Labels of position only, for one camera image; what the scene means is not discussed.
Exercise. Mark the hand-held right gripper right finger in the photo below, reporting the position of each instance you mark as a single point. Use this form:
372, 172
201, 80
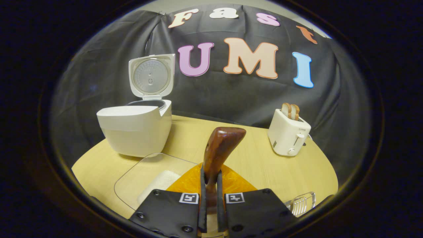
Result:
220, 211

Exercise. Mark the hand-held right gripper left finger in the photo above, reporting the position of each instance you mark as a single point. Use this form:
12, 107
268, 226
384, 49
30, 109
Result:
203, 211

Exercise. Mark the brown wooden spoon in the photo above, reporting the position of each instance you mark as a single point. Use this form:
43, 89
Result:
219, 148

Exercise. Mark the white rice cooker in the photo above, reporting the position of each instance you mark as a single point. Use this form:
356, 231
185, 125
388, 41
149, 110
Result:
135, 132

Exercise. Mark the clear plastic container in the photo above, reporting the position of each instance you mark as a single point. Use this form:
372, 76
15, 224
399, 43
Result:
145, 168

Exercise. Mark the white toaster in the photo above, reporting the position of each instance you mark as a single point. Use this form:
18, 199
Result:
286, 135

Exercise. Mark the toasted bread slice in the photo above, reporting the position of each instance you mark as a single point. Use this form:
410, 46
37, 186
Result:
295, 112
286, 110

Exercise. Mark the black backdrop cloth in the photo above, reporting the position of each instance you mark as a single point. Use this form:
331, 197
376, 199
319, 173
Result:
99, 72

